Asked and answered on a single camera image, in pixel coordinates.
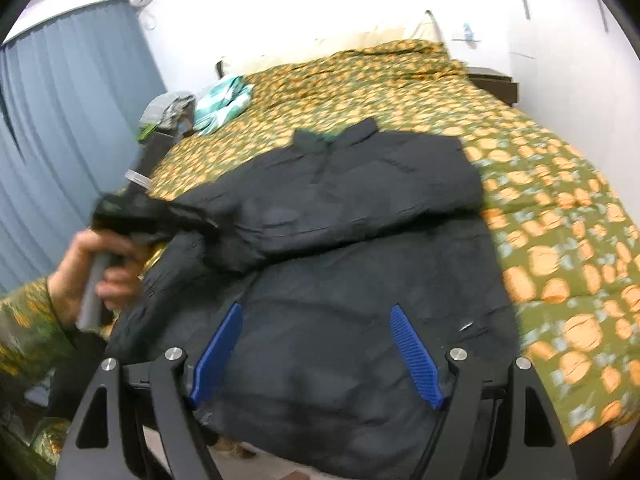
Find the black puffer jacket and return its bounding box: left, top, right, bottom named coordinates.
left=107, top=118, right=520, bottom=479

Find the blue grey curtain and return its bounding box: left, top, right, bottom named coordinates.
left=1, top=0, right=165, bottom=292

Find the teal white folded cloth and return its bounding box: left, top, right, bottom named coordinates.
left=194, top=75, right=254, bottom=136

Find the person's left hand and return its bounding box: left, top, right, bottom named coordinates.
left=47, top=230, right=153, bottom=327

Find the green orange floral bedspread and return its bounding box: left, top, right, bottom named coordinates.
left=152, top=40, right=639, bottom=442

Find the camouflage left sleeve forearm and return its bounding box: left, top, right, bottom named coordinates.
left=1, top=278, right=106, bottom=479

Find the grey striped clothes pile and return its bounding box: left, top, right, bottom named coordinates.
left=138, top=91, right=196, bottom=143

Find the white wardrobe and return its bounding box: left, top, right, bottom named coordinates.
left=511, top=0, right=639, bottom=219

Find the dark wooden nightstand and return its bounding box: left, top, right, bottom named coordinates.
left=466, top=67, right=518, bottom=106

